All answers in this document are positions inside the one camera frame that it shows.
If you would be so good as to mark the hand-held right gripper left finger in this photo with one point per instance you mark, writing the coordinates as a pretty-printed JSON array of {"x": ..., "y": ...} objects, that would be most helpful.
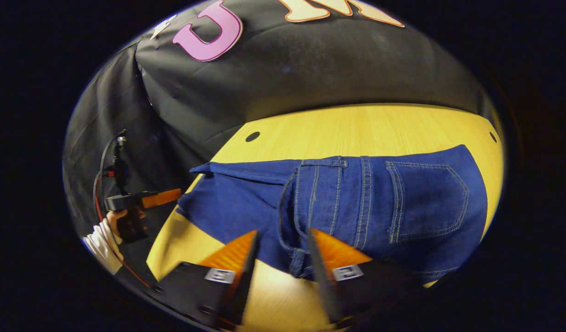
[{"x": 244, "y": 281}]

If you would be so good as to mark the blue denim jeans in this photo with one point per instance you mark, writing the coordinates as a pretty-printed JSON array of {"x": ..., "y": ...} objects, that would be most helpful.
[{"x": 403, "y": 203}]

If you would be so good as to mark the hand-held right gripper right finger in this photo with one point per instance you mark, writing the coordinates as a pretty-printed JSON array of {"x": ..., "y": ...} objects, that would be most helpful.
[{"x": 322, "y": 281}]

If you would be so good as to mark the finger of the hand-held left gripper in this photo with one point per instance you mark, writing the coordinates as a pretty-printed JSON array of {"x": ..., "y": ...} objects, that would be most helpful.
[{"x": 161, "y": 198}]

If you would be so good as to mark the black backdrop cloth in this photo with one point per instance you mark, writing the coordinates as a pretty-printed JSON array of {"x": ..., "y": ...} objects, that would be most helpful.
[{"x": 310, "y": 69}]

